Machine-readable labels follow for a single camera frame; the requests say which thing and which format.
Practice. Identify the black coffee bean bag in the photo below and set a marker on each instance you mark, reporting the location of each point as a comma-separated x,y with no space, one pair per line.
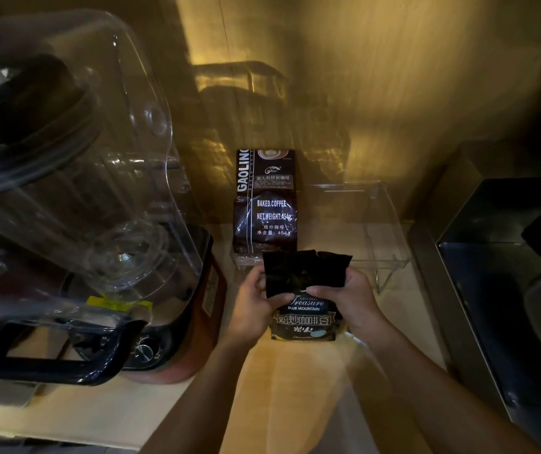
306,297

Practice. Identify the person's left thumb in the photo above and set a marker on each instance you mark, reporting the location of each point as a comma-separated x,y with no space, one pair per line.
282,301

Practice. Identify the person's left hand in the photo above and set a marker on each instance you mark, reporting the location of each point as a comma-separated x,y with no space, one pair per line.
249,311

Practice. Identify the clear acrylic box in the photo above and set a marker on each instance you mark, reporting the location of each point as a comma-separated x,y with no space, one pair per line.
346,226

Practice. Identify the person's right forearm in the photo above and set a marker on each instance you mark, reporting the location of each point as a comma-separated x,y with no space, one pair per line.
433,397

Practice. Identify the person's right thumb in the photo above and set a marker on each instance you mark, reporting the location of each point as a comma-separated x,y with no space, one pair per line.
321,292

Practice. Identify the dark brown coffee bag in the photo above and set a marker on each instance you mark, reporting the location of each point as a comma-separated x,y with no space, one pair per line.
265,203

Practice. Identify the stainless steel machine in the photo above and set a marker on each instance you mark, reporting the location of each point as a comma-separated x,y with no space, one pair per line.
502,288

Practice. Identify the blender with clear sound cover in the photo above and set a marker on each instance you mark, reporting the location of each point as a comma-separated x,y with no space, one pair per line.
81,203

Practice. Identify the person's right hand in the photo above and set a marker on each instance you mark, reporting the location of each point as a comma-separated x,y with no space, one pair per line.
354,301

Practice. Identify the person's left forearm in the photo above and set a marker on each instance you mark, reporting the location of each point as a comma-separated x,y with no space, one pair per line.
202,397

